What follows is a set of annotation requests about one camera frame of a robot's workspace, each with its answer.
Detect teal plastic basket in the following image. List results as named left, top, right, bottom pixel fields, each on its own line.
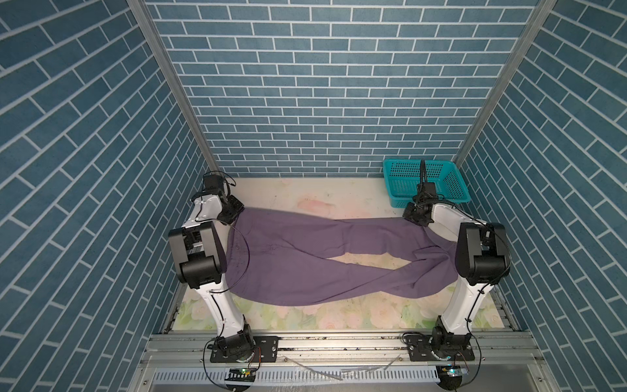
left=383, top=159, right=472, bottom=208

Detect purple trousers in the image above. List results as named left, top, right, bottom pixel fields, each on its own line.
left=226, top=208, right=458, bottom=306

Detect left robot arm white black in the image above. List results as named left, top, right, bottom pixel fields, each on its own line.
left=168, top=194, right=256, bottom=363

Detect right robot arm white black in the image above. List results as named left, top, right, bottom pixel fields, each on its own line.
left=403, top=194, right=511, bottom=360

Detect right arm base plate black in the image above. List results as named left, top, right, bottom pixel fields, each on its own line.
left=401, top=333, right=475, bottom=362

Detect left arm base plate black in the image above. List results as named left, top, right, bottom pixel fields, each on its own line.
left=209, top=335, right=279, bottom=364

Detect aluminium front rail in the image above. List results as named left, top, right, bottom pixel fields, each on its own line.
left=139, top=330, right=545, bottom=368

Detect white slotted cable duct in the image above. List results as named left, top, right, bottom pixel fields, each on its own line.
left=153, top=366, right=440, bottom=387

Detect left corner aluminium post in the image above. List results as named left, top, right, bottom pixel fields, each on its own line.
left=127, top=0, right=220, bottom=170

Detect corner aluminium post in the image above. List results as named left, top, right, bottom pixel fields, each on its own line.
left=127, top=0, right=220, bottom=170
left=453, top=0, right=557, bottom=168

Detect right corner aluminium post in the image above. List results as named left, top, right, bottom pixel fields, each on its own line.
left=453, top=0, right=557, bottom=168

